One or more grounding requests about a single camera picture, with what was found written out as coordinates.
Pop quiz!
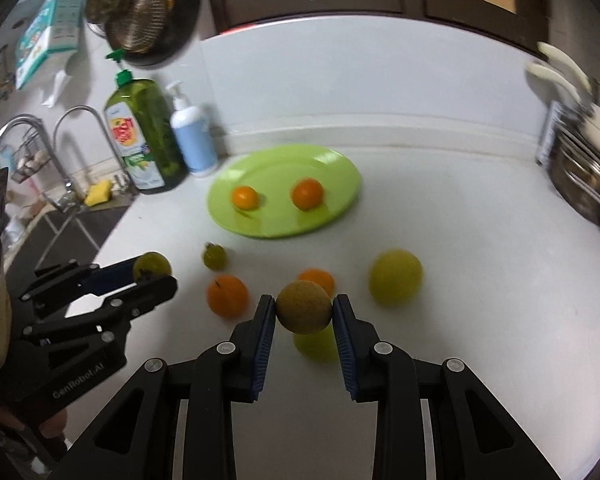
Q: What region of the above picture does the green dish soap bottle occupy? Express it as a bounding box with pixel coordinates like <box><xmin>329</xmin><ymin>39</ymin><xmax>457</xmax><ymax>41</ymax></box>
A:
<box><xmin>103</xmin><ymin>50</ymin><xmax>188</xmax><ymax>196</ymax></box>

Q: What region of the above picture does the large steel faucet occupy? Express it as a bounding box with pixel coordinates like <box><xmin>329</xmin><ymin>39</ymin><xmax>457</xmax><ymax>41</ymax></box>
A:
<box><xmin>0</xmin><ymin>114</ymin><xmax>81</xmax><ymax>213</ymax></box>

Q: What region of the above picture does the clear plastic bag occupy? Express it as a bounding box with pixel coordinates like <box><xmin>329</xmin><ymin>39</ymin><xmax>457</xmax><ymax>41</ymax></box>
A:
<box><xmin>42</xmin><ymin>72</ymin><xmax>68</xmax><ymax>108</ymax></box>

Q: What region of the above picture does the small dark green fruit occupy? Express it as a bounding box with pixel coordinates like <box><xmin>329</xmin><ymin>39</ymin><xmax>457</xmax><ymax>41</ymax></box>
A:
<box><xmin>201</xmin><ymin>242</ymin><xmax>228</xmax><ymax>271</ymax></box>
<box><xmin>132</xmin><ymin>251</ymin><xmax>173</xmax><ymax>283</ymax></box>

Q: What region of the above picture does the green apple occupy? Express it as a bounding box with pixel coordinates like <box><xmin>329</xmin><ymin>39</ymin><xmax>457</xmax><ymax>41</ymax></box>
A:
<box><xmin>369</xmin><ymin>249</ymin><xmax>424</xmax><ymax>307</ymax></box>
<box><xmin>293</xmin><ymin>327</ymin><xmax>340</xmax><ymax>363</ymax></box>

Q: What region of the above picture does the paper towel pack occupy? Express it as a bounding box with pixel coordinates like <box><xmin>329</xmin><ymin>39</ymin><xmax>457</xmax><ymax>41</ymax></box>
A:
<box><xmin>14</xmin><ymin>0</ymin><xmax>88</xmax><ymax>91</ymax></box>

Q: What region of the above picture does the green plate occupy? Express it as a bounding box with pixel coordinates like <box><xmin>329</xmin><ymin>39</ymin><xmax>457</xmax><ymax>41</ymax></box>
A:
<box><xmin>207</xmin><ymin>144</ymin><xmax>363</xmax><ymax>239</ymax></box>

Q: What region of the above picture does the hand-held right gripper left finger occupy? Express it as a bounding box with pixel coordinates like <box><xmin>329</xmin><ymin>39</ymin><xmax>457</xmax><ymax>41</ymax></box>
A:
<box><xmin>55</xmin><ymin>294</ymin><xmax>277</xmax><ymax>480</ymax></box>

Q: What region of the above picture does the orange tangerine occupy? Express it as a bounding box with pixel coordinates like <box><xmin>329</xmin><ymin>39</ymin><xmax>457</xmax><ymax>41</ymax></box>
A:
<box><xmin>291</xmin><ymin>178</ymin><xmax>325</xmax><ymax>211</ymax></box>
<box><xmin>231</xmin><ymin>185</ymin><xmax>260</xmax><ymax>211</ymax></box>
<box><xmin>297</xmin><ymin>268</ymin><xmax>336</xmax><ymax>297</ymax></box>
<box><xmin>207</xmin><ymin>275</ymin><xmax>250</xmax><ymax>318</ymax></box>

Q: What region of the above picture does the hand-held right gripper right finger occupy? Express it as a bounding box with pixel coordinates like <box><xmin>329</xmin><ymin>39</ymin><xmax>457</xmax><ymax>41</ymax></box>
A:
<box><xmin>331</xmin><ymin>294</ymin><xmax>546</xmax><ymax>480</ymax></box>

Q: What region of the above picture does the small brass pot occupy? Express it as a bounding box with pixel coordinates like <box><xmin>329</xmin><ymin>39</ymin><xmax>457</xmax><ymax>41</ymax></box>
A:
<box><xmin>84</xmin><ymin>0</ymin><xmax>131</xmax><ymax>36</ymax></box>

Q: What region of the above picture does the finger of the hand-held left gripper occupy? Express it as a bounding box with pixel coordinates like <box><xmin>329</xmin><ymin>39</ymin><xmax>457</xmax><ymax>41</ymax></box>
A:
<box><xmin>22</xmin><ymin>274</ymin><xmax>178</xmax><ymax>347</ymax></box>
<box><xmin>20</xmin><ymin>256</ymin><xmax>141</xmax><ymax>306</ymax></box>

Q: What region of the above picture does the steel sink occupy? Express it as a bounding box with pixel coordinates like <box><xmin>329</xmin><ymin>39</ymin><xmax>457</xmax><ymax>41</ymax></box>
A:
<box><xmin>2</xmin><ymin>202</ymin><xmax>136</xmax><ymax>286</ymax></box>

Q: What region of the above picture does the person's left hand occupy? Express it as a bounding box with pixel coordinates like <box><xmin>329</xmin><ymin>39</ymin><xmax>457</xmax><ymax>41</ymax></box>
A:
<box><xmin>0</xmin><ymin>402</ymin><xmax>68</xmax><ymax>466</ymax></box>

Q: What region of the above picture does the yellow sponge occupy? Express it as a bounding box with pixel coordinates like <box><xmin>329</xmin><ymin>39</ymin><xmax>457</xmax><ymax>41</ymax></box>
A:
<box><xmin>83</xmin><ymin>180</ymin><xmax>113</xmax><ymax>207</ymax></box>

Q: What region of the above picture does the steel pot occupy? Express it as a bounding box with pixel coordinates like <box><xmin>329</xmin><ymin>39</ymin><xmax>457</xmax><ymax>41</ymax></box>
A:
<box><xmin>547</xmin><ymin>135</ymin><xmax>600</xmax><ymax>233</ymax></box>

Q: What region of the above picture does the thin gooseneck faucet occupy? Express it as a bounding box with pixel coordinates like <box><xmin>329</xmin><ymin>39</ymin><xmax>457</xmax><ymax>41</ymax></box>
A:
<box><xmin>52</xmin><ymin>105</ymin><xmax>138</xmax><ymax>198</ymax></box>

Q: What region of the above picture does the black frying pan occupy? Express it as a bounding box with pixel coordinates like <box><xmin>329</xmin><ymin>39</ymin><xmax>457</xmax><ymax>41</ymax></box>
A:
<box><xmin>102</xmin><ymin>0</ymin><xmax>201</xmax><ymax>67</ymax></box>

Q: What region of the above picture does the brass strainer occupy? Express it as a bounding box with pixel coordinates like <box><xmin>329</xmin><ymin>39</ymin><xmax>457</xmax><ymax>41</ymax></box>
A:
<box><xmin>105</xmin><ymin>0</ymin><xmax>173</xmax><ymax>56</ymax></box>

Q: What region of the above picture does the white pump bottle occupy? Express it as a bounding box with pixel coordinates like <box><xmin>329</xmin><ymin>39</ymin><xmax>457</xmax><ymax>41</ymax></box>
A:
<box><xmin>166</xmin><ymin>81</ymin><xmax>219</xmax><ymax>178</ymax></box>

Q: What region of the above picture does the wire basket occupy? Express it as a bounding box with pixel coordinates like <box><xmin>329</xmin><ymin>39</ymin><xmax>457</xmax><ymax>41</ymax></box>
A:
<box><xmin>10</xmin><ymin>137</ymin><xmax>53</xmax><ymax>183</ymax></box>

